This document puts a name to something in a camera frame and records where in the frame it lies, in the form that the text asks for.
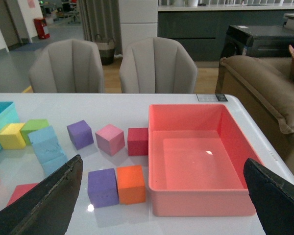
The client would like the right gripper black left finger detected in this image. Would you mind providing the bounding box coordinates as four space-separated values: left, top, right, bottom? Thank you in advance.
0 155 83 235

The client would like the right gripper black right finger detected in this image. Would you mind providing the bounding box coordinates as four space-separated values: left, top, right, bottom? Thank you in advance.
244 158 294 235

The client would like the light blue foam cube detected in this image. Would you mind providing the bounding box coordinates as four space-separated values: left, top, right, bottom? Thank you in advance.
42 154 68 176
28 126 67 164

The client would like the red foam cube near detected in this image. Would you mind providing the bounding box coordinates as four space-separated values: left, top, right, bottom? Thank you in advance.
6 183 38 206

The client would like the purple foam cube near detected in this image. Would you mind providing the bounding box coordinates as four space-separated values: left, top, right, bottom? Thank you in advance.
87 168 119 209

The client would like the purple foam cube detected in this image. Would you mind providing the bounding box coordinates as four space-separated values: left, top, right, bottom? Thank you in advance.
67 120 94 150
87 168 119 209

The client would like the yellow foam cube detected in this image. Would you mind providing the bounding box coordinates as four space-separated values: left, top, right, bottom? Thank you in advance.
0 123 26 149

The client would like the purple foam cube far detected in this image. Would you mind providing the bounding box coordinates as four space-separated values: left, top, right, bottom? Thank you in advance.
67 120 94 150

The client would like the green foam cube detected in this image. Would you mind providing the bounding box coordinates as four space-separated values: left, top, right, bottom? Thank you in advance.
20 119 49 145

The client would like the orange foam cube near tray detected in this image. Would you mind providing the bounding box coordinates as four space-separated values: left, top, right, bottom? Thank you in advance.
117 165 146 205

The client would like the pink foam cube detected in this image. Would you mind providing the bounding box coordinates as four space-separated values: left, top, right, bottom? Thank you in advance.
95 124 125 156

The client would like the pink plastic tray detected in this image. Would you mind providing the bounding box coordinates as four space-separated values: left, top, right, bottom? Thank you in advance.
148 103 259 216

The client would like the dark red foam cube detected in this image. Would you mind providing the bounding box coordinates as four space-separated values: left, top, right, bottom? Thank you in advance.
127 128 148 156

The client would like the brown sofa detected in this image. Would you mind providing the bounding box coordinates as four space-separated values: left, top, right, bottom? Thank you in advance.
215 55 294 175

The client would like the table label sticker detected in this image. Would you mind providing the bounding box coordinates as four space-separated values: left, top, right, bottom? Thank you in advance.
196 94 228 102

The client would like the grey armchair left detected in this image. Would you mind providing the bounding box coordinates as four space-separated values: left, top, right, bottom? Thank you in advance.
28 39 105 93

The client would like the grey armchair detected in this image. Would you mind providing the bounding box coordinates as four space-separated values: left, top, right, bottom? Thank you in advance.
28 39 105 93
119 37 198 94

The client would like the black appliance box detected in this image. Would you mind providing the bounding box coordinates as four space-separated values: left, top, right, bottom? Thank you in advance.
220 25 294 58

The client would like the woven basket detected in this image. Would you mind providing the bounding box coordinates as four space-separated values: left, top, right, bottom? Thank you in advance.
95 34 115 65

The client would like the grey armchair right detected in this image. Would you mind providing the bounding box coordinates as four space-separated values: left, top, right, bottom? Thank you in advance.
119 37 198 94

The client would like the dark grey counter cabinet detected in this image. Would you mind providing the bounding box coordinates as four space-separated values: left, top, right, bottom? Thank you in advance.
157 4 294 62

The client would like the grey curtain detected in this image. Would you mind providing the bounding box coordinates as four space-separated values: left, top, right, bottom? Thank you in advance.
77 0 122 55

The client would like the white pillar cabinet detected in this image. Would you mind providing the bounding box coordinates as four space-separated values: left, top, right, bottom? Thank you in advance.
119 0 158 53

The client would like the white plant pot on counter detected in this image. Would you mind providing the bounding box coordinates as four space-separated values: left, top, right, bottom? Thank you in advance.
187 0 198 7

